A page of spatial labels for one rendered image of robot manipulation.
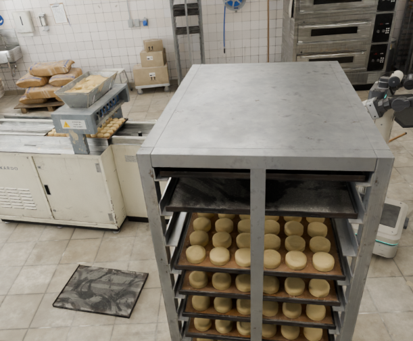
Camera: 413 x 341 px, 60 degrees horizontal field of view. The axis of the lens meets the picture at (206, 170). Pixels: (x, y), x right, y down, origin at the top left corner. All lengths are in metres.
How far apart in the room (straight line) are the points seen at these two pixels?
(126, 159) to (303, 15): 3.83
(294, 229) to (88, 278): 2.32
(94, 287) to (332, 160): 2.53
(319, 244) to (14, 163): 2.90
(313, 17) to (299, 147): 5.37
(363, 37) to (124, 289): 5.03
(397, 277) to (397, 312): 0.33
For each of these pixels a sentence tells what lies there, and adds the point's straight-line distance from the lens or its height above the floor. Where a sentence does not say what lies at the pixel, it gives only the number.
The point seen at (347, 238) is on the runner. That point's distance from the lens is 0.89.
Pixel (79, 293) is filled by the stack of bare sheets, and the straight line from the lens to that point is 3.03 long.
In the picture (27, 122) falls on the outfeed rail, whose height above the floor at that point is 0.88.
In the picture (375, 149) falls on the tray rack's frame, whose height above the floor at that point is 1.82.
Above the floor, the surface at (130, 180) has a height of 0.48.
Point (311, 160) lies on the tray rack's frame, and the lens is 0.69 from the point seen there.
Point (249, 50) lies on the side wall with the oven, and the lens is 7.00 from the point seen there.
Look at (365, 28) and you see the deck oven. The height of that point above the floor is 0.99.
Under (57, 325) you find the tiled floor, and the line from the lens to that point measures 2.92.
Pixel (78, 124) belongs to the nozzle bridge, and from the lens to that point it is 2.90.
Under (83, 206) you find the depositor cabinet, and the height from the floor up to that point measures 0.31.
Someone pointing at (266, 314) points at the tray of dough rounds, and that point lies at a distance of 1.04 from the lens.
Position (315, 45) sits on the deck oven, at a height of 0.79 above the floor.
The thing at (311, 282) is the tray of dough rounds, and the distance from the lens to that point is 0.99.
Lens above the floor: 2.15
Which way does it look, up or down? 31 degrees down
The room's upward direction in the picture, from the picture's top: 4 degrees counter-clockwise
